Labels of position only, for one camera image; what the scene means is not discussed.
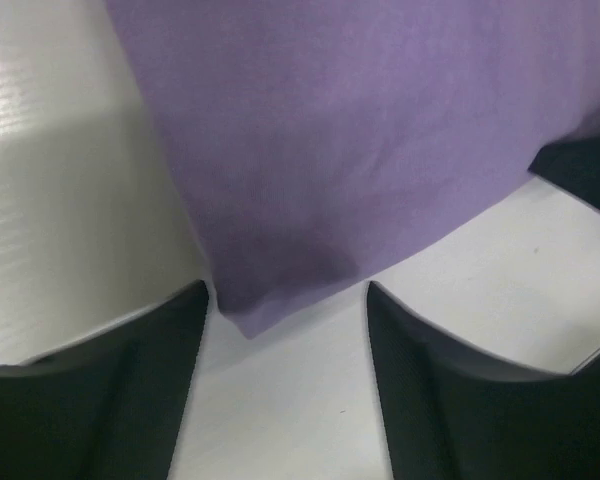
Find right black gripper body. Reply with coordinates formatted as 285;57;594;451
528;134;600;212

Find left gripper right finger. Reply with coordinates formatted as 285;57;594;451
366;282;600;479

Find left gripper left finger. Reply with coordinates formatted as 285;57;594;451
0;281;209;479

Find purple t-shirt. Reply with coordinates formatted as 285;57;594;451
106;1;600;338

